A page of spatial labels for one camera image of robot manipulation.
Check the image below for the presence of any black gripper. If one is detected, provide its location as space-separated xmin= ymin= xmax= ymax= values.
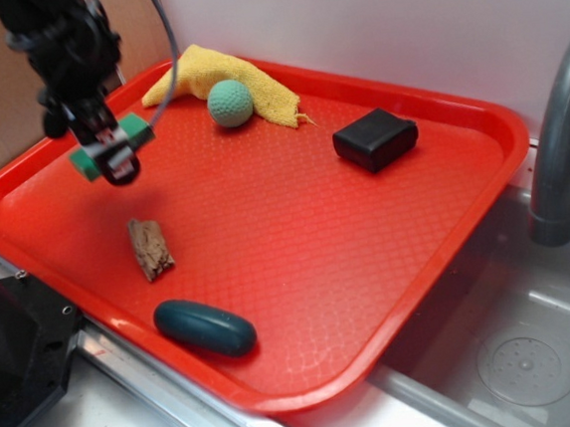
xmin=2 ymin=4 xmax=140 ymax=186

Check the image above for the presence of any green rectangular block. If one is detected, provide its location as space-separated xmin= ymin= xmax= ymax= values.
xmin=70 ymin=113 xmax=154 ymax=186

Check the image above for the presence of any brown wood piece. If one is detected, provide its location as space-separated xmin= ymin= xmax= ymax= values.
xmin=127 ymin=219 xmax=175 ymax=283

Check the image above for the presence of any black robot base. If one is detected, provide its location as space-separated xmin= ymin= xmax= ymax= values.
xmin=0 ymin=273 xmax=83 ymax=427

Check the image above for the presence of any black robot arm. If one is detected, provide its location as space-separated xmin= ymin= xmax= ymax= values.
xmin=0 ymin=0 xmax=140 ymax=186

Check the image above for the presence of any yellow cloth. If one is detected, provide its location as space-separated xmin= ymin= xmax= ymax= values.
xmin=141 ymin=45 xmax=311 ymax=128

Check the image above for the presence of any green dimpled ball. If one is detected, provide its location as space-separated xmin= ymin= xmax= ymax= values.
xmin=207 ymin=80 xmax=254 ymax=128

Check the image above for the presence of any red plastic tray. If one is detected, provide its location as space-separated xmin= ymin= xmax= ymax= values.
xmin=0 ymin=62 xmax=528 ymax=415

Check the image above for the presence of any dark teal oval object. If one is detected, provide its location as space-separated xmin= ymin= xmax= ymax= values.
xmin=153 ymin=300 xmax=257 ymax=357

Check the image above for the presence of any black rectangular box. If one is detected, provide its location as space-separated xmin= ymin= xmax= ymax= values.
xmin=332 ymin=108 xmax=419 ymax=174

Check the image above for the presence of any grey faucet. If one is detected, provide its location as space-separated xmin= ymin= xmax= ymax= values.
xmin=528 ymin=44 xmax=570 ymax=247

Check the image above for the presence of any grey sink basin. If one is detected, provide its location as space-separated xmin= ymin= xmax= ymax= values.
xmin=370 ymin=187 xmax=570 ymax=427

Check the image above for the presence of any grey cable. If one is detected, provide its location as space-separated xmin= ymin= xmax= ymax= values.
xmin=137 ymin=0 xmax=187 ymax=127

